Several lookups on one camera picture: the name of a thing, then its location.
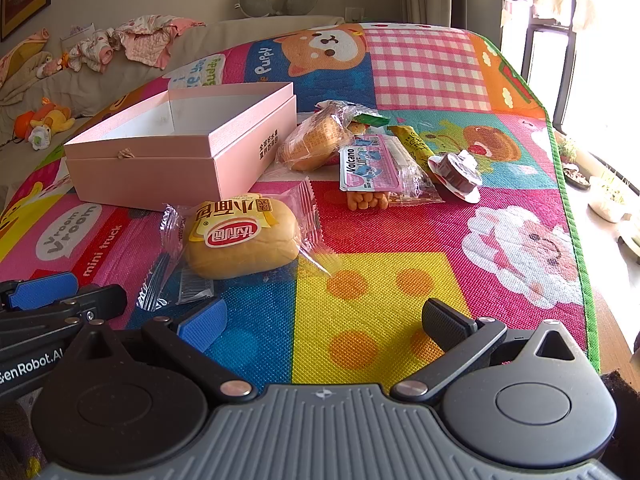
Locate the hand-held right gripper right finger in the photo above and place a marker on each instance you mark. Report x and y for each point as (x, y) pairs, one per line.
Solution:
(445, 325)

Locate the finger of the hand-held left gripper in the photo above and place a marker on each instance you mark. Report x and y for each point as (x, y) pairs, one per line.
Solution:
(30, 294)
(100, 300)

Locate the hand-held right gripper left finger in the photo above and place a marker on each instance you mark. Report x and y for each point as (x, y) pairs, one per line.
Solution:
(202, 322)

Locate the round bread bun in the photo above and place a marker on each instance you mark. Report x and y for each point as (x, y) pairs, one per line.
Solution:
(240, 245)

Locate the pink cardboard box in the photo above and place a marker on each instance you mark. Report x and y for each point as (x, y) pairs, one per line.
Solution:
(150, 175)

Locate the small pudding cup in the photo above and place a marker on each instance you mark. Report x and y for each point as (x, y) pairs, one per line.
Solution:
(457, 175)

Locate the waffle cone cake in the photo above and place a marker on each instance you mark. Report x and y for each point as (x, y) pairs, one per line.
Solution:
(310, 140)

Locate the silver green snack packet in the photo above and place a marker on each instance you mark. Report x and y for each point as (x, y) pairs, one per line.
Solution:
(372, 120)

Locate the patterned clothing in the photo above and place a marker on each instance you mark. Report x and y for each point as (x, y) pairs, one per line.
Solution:
(15, 440)

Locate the colourful cartoon play mat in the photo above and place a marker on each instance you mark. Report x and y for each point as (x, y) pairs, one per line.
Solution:
(350, 285)

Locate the clear packet of sausages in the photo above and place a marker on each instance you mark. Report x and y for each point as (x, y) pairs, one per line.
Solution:
(365, 201)

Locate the orange plush toy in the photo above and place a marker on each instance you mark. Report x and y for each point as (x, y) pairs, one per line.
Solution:
(50, 117)

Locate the pink blue snack packet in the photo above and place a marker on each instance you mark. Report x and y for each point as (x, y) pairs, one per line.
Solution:
(367, 165)

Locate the yellow stick snack packet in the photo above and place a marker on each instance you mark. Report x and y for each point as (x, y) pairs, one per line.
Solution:
(415, 142)

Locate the small dark plant pot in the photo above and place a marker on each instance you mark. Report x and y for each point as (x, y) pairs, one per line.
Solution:
(575, 172)

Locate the white plant pot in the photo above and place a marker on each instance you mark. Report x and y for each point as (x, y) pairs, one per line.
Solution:
(607, 202)

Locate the beige blanket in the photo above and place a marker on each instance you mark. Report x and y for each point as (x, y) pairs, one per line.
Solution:
(25, 80)

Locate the beige sofa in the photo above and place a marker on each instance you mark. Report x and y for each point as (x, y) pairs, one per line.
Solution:
(125, 80)

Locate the pink folded cloth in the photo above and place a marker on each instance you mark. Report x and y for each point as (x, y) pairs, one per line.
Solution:
(20, 50)

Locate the floral baby garment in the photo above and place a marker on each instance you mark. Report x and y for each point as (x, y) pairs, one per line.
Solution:
(92, 52)

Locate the pink frilly clothes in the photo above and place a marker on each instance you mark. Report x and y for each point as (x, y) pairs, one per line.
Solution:
(145, 40)

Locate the dark window frame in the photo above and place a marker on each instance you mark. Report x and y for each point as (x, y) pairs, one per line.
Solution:
(547, 50)

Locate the white wall socket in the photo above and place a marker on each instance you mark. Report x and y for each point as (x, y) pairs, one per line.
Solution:
(354, 14)

